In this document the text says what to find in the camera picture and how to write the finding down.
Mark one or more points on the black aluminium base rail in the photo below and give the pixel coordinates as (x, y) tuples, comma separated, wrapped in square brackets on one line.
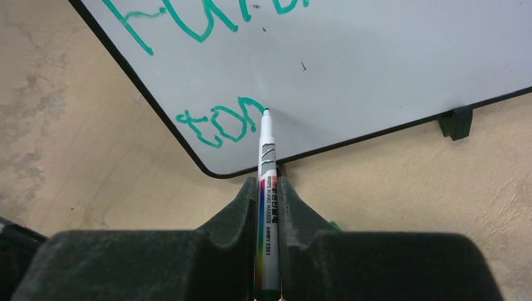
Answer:
[(18, 247)]

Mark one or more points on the white green whiteboard marker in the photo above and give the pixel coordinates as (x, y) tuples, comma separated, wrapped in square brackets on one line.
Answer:
[(267, 266)]

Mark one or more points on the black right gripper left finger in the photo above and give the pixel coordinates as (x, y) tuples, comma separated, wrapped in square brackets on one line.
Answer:
[(212, 262)]

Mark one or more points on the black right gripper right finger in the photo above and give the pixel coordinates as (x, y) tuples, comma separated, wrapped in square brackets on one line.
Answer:
[(321, 262)]

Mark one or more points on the green marker cap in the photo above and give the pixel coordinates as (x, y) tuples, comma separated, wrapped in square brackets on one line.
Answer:
[(334, 224)]

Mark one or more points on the white whiteboard black frame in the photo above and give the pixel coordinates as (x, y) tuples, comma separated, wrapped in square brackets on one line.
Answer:
[(330, 72)]

